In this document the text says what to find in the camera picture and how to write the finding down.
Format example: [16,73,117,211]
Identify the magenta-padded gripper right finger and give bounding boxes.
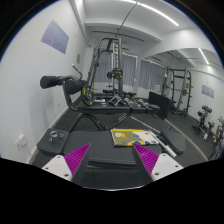
[131,142,185,186]

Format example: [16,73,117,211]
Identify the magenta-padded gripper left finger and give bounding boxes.
[41,143,94,188]

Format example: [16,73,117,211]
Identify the yellow blue patterned towel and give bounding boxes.
[110,128,160,148]

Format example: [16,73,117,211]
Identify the silver barbell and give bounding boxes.
[129,115,177,158]

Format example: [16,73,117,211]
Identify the black padded workout bench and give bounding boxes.
[35,127,187,191]

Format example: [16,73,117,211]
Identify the metal key bunch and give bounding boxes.
[49,130,66,143]

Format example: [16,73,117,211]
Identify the black bench with roller pads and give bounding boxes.
[39,64,161,133]

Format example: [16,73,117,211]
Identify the black box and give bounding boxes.
[148,91,171,120]

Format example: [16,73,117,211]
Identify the group of dumbbells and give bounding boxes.
[123,94,151,109]

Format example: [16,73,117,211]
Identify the black yellow weight plate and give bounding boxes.
[81,84,95,107]
[106,67,124,80]

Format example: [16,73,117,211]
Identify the black exercise machine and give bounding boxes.
[193,104,216,136]

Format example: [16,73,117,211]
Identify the black squat rack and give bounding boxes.
[162,66,194,118]

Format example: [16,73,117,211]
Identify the person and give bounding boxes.
[215,115,224,143]

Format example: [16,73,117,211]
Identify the grey window curtain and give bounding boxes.
[94,49,138,87]
[138,58,167,91]

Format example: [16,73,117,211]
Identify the black power rack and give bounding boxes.
[87,35,124,101]

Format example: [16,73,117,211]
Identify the long ceiling light strip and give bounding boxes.
[198,47,210,66]
[121,0,180,28]

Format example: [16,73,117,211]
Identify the white wall socket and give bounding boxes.
[13,133,28,149]

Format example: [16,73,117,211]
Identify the metal cable row handle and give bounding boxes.
[109,94,124,107]

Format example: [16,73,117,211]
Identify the purple wall poster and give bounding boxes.
[40,19,70,55]
[201,84,215,99]

